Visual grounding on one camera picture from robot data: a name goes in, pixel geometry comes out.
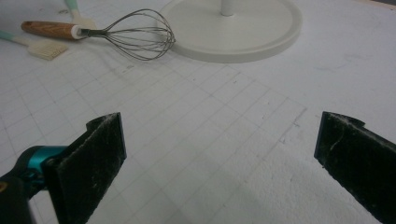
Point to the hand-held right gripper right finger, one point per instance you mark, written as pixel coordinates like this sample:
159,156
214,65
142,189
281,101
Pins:
358,161

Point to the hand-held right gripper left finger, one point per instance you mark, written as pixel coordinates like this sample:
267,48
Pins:
84,168

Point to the white utensil stand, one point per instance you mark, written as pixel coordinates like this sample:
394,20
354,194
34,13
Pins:
249,31

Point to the white grid mat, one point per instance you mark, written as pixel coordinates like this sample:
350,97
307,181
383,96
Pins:
202,124

